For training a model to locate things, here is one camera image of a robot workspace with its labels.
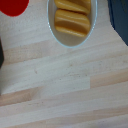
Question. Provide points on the red plastic cup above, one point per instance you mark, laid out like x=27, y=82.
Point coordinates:
x=12, y=7

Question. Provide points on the white oval bowl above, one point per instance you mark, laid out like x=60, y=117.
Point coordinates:
x=71, y=40

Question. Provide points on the yellow food piece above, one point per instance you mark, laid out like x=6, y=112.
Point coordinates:
x=74, y=5
x=71, y=22

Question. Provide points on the black fabric case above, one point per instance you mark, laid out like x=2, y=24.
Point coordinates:
x=1, y=53

